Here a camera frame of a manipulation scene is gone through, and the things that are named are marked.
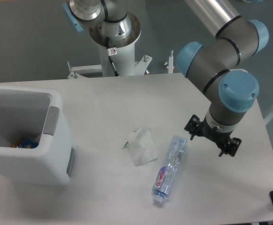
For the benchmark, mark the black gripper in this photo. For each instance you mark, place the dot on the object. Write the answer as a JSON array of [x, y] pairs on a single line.
[[224, 142]]

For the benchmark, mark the clear plastic water bottle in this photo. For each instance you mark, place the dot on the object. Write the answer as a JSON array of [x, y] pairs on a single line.
[[169, 169]]

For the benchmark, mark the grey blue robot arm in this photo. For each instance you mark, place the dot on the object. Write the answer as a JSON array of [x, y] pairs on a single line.
[[211, 69]]

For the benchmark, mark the white plastic trash can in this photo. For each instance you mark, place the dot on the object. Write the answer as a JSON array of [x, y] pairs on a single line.
[[35, 113]]

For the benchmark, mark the blue snack wrapper in bin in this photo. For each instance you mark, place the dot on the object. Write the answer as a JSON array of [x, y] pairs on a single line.
[[25, 143]]

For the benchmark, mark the white frame bracket with bolt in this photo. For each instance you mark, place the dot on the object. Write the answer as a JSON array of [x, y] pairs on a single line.
[[169, 65]]

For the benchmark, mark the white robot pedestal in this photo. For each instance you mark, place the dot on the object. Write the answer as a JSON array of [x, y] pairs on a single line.
[[116, 45]]

